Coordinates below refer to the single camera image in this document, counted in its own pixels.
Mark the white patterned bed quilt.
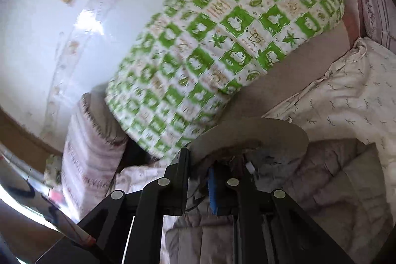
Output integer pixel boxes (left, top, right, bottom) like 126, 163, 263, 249
119, 36, 396, 196

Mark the green white checkered pillow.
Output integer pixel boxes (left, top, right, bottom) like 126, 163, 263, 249
105, 0, 344, 159

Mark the pink red folded blanket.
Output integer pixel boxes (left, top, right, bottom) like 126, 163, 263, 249
220, 0, 365, 122

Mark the white sleeve with blue print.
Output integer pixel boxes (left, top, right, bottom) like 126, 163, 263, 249
1, 182, 96, 247

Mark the striped pink pillow at right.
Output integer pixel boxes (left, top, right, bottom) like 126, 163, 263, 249
362, 0, 396, 53

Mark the striped floral pillow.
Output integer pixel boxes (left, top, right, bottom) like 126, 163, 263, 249
61, 93, 127, 220

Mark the olive hooded padded jacket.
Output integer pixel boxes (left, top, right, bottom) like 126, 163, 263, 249
165, 118, 393, 263

